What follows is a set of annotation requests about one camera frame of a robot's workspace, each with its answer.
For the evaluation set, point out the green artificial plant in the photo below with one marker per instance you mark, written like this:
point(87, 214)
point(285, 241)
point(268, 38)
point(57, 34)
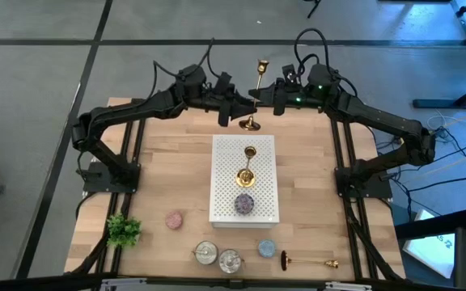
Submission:
point(124, 231)

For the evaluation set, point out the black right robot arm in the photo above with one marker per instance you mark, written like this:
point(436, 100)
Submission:
point(378, 117)

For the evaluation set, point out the pink patterned candle tin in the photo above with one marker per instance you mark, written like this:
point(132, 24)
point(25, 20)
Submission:
point(173, 220)

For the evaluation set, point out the purple patterned candle tin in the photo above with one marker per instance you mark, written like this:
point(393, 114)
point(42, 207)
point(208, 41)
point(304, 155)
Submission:
point(244, 204)

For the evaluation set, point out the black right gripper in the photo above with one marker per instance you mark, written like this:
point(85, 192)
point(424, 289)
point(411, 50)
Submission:
point(293, 95)

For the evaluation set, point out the black beam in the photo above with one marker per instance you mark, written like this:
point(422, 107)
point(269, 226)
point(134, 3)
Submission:
point(435, 226)

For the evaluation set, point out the black rig crossbar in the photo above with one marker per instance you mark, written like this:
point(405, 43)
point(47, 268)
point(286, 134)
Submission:
point(35, 283)

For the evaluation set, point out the medium gold candlestick holder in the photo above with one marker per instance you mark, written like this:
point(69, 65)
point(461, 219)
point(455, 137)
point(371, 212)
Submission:
point(285, 260)

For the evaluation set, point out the blue patterned candle tin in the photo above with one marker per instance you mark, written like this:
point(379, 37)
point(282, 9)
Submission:
point(266, 248)

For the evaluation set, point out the silver rig bracket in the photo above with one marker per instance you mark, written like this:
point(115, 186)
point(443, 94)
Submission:
point(348, 287)
point(124, 284)

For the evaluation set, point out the white box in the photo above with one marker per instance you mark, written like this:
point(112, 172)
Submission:
point(431, 246)

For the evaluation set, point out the black aluminium table frame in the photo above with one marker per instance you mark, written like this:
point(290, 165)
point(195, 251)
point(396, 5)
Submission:
point(176, 104)

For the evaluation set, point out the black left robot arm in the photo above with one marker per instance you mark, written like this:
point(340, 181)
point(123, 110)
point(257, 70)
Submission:
point(144, 106)

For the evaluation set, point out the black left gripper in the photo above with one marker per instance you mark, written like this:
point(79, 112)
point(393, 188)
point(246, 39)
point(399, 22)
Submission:
point(216, 99)

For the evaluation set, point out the white perforated metal tray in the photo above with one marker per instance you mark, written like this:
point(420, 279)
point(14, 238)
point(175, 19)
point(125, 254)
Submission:
point(225, 194)

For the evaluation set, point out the yellow power plug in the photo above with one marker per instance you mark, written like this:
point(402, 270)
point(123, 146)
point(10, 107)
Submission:
point(399, 140)

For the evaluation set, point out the tall gold candlestick holder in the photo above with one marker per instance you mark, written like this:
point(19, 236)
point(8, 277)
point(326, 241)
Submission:
point(246, 178)

